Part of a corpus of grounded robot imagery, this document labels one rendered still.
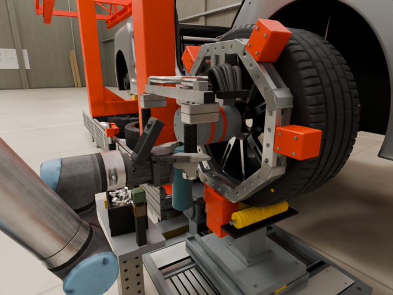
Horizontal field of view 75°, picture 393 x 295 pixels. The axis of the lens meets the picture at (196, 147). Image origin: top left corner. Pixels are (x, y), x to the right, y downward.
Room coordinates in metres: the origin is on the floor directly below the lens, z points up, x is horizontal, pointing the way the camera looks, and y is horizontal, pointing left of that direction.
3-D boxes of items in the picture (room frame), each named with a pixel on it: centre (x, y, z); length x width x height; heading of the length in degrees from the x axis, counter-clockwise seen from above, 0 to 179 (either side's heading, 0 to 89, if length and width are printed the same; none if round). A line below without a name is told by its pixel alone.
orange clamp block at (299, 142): (0.65, -0.26, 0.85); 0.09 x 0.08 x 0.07; 30
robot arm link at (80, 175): (0.51, 0.27, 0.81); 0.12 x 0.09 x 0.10; 120
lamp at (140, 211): (0.75, 0.19, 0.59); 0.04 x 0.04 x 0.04; 30
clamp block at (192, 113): (0.67, -0.01, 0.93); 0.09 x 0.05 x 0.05; 120
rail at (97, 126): (2.49, 0.82, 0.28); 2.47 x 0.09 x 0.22; 30
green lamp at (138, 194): (0.75, 0.19, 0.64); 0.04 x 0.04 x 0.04; 30
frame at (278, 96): (0.92, -0.10, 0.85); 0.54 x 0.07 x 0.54; 30
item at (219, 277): (1.05, -0.22, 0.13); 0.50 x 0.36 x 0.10; 30
